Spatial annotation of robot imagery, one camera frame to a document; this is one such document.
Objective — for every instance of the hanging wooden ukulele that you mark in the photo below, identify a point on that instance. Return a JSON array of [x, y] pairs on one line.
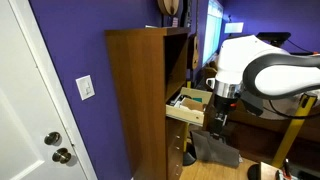
[[195, 50]]

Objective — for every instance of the beige blanket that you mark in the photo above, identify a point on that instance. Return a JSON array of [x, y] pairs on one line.
[[283, 108]]

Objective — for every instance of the brown wooden shelf cabinet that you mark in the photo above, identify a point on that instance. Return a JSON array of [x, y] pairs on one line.
[[140, 100]]

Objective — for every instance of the white paper sign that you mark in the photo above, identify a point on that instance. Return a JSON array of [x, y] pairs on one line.
[[233, 27]]

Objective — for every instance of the brass deadbolt knob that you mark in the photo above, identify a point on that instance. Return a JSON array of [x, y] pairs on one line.
[[52, 138]]

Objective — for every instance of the bright window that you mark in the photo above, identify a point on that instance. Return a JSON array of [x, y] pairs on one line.
[[211, 30]]

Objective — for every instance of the teal jewelry box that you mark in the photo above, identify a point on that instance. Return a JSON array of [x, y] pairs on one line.
[[197, 99]]

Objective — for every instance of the grey fabric bag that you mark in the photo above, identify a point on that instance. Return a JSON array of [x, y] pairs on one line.
[[215, 150]]

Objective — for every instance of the light wood drawer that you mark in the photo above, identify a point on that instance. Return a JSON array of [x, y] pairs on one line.
[[186, 115]]

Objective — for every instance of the brass door knob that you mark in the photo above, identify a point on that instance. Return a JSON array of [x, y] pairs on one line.
[[61, 155]]

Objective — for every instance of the yellow stand pole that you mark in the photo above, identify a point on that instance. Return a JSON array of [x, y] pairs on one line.
[[293, 130], [188, 156]]

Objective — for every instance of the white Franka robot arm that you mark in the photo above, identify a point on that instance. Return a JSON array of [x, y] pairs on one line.
[[266, 71]]

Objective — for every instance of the white panel door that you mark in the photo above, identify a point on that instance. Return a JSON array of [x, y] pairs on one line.
[[26, 106]]

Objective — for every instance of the white light switch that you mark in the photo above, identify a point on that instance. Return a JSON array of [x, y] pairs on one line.
[[85, 87]]

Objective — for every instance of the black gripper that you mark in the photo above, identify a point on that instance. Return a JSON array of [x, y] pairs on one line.
[[222, 108]]

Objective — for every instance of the black monitor on stand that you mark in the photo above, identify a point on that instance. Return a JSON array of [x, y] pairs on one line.
[[274, 37]]

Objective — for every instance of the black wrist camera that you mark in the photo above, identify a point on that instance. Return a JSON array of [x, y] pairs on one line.
[[250, 102]]

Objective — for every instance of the small pink card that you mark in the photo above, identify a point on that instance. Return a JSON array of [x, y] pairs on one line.
[[175, 22]]

